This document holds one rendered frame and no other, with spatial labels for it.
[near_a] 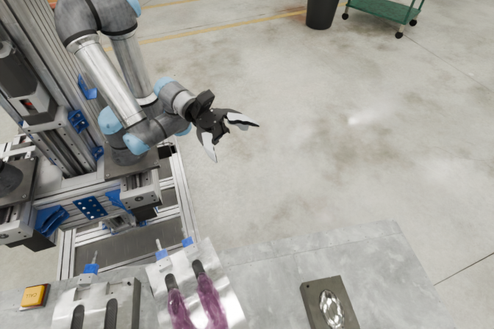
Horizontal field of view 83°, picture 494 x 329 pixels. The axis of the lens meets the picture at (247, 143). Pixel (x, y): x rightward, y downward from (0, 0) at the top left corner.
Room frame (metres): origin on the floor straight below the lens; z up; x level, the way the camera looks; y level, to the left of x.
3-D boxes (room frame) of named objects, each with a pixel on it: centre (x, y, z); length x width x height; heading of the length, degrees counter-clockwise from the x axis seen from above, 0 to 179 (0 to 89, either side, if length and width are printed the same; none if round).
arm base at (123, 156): (0.77, 0.51, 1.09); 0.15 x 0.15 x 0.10
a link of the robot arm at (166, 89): (0.67, 0.23, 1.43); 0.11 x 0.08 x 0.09; 44
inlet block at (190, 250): (0.45, 0.24, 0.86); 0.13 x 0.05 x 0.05; 28
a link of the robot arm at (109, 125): (0.77, 0.50, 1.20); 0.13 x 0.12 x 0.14; 134
